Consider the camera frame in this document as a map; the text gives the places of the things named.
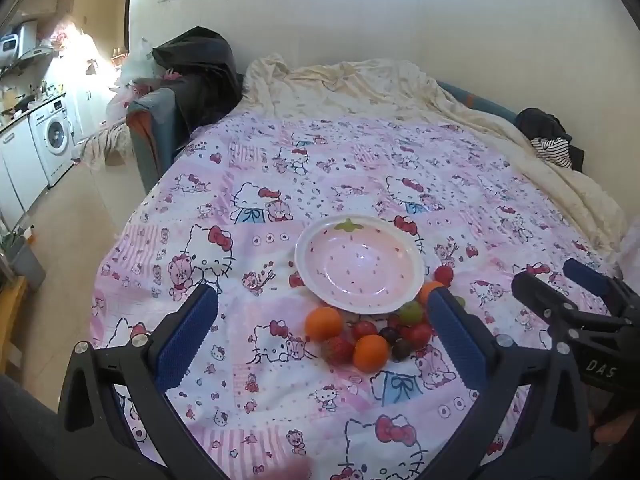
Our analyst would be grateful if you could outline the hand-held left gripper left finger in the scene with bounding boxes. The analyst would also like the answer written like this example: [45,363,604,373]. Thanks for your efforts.
[57,284,231,480]

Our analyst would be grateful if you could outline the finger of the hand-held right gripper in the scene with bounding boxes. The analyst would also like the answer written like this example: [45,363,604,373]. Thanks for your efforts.
[562,258,640,313]
[511,271,632,332]

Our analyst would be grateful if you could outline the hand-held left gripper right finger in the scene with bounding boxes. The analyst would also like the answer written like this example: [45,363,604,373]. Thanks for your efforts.
[415,287,598,480]

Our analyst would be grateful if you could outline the orange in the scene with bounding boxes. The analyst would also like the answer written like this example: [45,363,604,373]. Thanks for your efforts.
[418,281,446,306]
[352,334,391,373]
[305,306,345,342]

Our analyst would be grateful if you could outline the pink strawberry print plate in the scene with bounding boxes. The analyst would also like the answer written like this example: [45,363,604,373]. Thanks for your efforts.
[294,214,425,315]

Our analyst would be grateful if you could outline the striped garment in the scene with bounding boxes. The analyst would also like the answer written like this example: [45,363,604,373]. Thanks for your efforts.
[530,136,574,169]

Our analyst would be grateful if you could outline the dark clothes pile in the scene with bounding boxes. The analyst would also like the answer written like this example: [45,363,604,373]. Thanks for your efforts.
[515,107,587,172]

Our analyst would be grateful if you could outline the grey bin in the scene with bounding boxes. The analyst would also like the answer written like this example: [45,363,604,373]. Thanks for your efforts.
[6,234,47,292]

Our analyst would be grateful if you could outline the yellow wooden furniture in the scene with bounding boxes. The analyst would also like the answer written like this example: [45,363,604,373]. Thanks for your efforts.
[0,275,29,372]

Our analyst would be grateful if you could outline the blue grey armchair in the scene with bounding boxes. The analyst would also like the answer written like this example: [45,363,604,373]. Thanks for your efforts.
[125,87,197,195]

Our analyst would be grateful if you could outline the floral cloth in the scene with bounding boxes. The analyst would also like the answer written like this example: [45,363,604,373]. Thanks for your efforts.
[74,122,135,167]

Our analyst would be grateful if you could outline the pink cartoon printed blanket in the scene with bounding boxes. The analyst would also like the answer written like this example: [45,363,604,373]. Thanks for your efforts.
[90,112,621,480]

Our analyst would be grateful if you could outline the white washing machine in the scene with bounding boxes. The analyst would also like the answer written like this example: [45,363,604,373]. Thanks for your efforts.
[28,97,77,187]

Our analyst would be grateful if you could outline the white kitchen cabinet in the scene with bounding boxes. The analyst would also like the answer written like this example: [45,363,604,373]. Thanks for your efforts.
[0,119,49,217]

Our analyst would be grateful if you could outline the black clothes pile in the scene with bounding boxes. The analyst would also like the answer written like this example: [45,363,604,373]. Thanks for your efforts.
[151,26,242,128]

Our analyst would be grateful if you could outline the cream crumpled duvet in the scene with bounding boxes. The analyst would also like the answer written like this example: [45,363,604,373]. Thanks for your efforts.
[244,54,628,256]

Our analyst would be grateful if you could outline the white plastic bag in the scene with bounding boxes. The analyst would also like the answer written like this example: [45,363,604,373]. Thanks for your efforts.
[119,36,162,92]

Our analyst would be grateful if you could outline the silver range hood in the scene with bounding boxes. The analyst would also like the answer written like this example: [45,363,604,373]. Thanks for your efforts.
[0,19,40,63]

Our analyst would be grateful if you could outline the blue bed frame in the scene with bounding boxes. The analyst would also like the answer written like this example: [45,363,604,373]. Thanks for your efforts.
[437,80,522,126]

